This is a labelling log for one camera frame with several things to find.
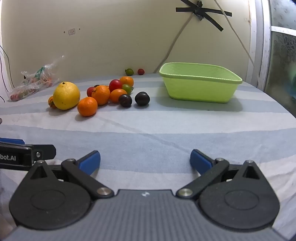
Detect thin black cables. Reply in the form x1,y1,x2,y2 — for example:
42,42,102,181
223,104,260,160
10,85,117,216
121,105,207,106
0,44,13,103

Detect large yellow pomelo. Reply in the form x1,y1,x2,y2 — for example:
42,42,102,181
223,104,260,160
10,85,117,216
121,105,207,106
53,82,81,110

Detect white cable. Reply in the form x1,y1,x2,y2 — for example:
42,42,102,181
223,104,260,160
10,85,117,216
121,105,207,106
214,0,255,66

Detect grey cable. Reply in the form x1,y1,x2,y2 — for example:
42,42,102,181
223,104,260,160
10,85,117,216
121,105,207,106
153,14,197,74

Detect black tape cross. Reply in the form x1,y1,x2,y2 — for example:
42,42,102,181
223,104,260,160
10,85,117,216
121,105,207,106
175,0,233,32

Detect blue striped bedsheet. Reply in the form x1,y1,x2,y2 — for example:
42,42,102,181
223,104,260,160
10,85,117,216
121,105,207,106
0,73,296,241

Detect light green plastic basket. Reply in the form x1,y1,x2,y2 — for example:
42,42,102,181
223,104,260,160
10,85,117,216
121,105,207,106
159,62,243,104

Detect dark purple plum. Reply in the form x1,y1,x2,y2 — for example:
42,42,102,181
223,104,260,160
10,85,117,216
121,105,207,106
118,94,133,108
135,91,150,106

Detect white window frame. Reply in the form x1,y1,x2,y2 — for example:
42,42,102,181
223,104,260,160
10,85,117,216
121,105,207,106
248,0,296,109

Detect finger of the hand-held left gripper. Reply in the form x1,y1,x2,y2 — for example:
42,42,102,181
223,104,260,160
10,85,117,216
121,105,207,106
0,138,25,145
31,145,56,161

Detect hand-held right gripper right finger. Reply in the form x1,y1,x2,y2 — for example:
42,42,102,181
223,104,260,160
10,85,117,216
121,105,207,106
176,149,261,199

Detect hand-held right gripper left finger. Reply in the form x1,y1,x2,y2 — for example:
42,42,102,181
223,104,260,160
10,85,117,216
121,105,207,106
30,150,114,200

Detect clear plastic bag of produce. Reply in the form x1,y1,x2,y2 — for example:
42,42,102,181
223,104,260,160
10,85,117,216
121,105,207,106
9,55,65,102

